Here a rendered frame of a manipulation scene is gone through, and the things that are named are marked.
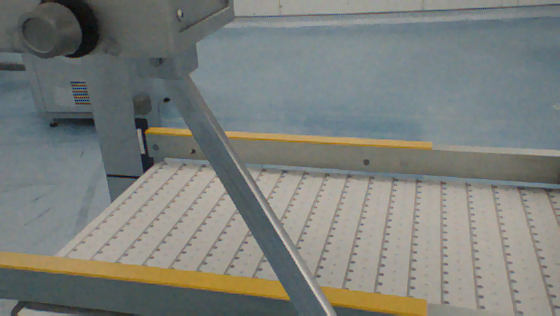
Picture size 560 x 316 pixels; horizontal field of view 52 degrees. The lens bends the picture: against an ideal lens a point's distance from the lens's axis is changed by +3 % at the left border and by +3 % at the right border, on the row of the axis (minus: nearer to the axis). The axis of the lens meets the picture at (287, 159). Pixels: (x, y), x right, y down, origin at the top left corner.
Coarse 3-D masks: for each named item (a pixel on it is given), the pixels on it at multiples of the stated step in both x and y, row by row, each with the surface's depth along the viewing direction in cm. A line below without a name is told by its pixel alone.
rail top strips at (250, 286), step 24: (336, 144) 62; (360, 144) 62; (384, 144) 61; (408, 144) 61; (432, 144) 61; (0, 264) 44; (24, 264) 43; (48, 264) 43; (72, 264) 43; (96, 264) 43; (120, 264) 43; (216, 288) 39; (240, 288) 39; (264, 288) 39; (336, 288) 39; (384, 312) 37; (408, 312) 36
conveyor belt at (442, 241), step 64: (128, 192) 62; (192, 192) 61; (320, 192) 60; (384, 192) 59; (448, 192) 58; (512, 192) 58; (64, 256) 51; (128, 256) 50; (192, 256) 50; (256, 256) 49; (320, 256) 49; (384, 256) 48; (448, 256) 48; (512, 256) 48
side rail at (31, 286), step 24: (0, 288) 45; (24, 288) 44; (48, 288) 43; (72, 288) 43; (96, 288) 42; (120, 288) 42; (144, 288) 41; (168, 288) 41; (192, 288) 40; (120, 312) 43; (144, 312) 42; (168, 312) 42; (192, 312) 41; (216, 312) 40; (240, 312) 40; (264, 312) 39; (288, 312) 39; (336, 312) 38; (360, 312) 37; (432, 312) 36; (456, 312) 36; (480, 312) 36
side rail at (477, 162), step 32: (256, 160) 66; (288, 160) 65; (320, 160) 64; (352, 160) 63; (384, 160) 62; (416, 160) 61; (448, 160) 60; (480, 160) 59; (512, 160) 58; (544, 160) 57
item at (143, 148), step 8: (136, 120) 69; (144, 120) 69; (136, 128) 69; (144, 128) 69; (144, 136) 69; (144, 144) 70; (144, 152) 70; (144, 160) 71; (152, 160) 71; (144, 168) 72
